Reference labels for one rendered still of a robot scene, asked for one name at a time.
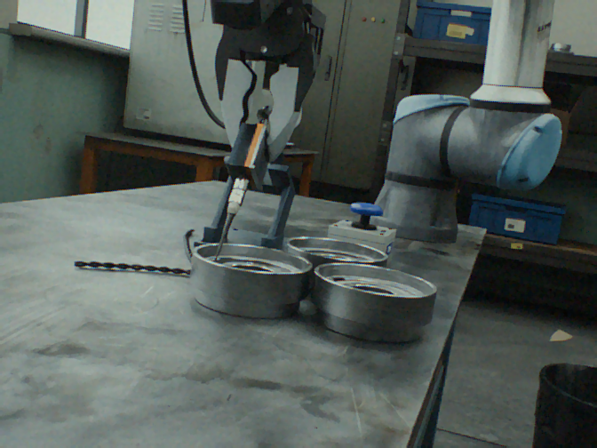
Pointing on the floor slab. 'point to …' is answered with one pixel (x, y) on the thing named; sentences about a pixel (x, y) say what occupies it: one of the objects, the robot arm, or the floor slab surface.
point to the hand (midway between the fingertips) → (253, 146)
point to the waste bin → (566, 406)
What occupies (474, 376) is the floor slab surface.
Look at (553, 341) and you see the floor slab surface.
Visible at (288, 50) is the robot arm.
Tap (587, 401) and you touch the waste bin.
